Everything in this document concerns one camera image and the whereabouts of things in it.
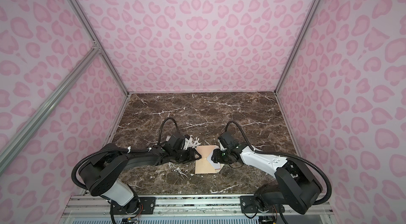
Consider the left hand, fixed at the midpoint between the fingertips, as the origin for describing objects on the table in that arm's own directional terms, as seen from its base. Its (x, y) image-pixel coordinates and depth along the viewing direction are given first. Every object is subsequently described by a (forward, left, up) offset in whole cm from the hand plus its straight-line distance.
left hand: (200, 156), depth 85 cm
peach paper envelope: (-4, -1, -3) cm, 5 cm away
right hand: (-1, -7, 0) cm, 8 cm away
